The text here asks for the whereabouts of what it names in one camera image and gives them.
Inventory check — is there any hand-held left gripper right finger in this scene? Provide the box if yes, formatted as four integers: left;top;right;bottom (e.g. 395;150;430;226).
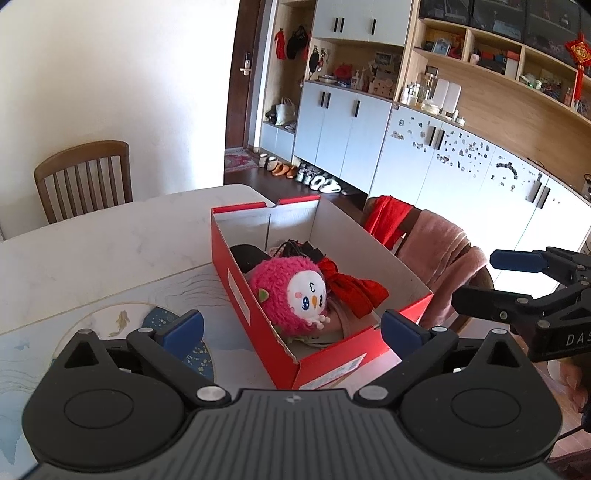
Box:
355;309;528;409

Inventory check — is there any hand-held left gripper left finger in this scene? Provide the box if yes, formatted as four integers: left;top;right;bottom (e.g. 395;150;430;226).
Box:
50;309;232;409

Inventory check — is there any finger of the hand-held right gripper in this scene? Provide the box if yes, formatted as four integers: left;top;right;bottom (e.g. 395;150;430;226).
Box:
451;285;553;325
490;246;591;285

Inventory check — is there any red shoe box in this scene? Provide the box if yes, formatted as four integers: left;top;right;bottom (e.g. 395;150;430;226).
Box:
211;194;435;391

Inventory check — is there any pink plush toy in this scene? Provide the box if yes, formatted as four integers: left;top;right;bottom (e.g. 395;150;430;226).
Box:
248;257;332;337

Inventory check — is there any person's right hand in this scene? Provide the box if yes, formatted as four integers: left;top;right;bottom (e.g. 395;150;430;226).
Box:
549;354;591;417

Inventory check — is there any wooden chair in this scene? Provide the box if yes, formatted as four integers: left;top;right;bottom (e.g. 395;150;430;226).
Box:
33;140;134;226
362;196;496;334

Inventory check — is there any pink cloth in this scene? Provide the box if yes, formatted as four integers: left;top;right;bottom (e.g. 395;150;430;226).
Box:
327;299;385;345

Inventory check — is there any red patterned cloth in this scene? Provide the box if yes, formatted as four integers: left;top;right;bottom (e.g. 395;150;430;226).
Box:
318;257;390;319

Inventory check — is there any pink towel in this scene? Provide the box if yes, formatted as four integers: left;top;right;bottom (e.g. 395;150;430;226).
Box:
396;209;491;332

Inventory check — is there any black fabric item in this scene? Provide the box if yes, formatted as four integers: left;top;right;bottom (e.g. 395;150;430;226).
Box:
229;243;271;274

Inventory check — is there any white cabinet with stickers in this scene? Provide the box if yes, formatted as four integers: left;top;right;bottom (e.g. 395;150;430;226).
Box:
368;103;591;278

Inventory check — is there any printed table mat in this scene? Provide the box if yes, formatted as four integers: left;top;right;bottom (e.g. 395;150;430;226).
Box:
0;267;279;464

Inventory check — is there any row of shoes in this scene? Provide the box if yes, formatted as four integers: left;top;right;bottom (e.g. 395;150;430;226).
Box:
258;154;352;196

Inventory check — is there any red patterned rug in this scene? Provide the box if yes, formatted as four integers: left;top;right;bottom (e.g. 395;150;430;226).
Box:
224;151;262;175

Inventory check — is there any cluster of glass jars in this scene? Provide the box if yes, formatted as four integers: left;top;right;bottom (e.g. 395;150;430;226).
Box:
399;73;463;121

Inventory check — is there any white storage cabinet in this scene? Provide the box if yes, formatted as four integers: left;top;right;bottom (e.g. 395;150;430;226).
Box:
259;80;394;195

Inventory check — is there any red knot ornament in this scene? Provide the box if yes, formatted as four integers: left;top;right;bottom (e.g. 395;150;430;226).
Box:
565;31;591;105

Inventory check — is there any dark wooden door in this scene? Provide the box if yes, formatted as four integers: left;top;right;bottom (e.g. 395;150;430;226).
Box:
224;0;267;154

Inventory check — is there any countertop clutter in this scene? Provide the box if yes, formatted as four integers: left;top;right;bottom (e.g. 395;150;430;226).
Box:
307;45;399;101

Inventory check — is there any white tote bag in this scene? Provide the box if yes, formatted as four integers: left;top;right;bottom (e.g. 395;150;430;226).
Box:
275;97;297;127

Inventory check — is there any black cable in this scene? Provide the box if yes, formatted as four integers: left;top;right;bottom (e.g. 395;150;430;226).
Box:
556;424;585;445

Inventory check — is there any tangled black cord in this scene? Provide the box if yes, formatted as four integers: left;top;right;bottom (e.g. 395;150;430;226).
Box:
276;239;327;265

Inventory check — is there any wooden wall shelf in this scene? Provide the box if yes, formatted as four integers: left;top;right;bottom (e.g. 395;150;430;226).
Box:
401;0;591;186

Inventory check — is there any white wall cabinet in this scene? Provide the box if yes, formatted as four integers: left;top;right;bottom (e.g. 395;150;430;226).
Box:
311;0;415;48

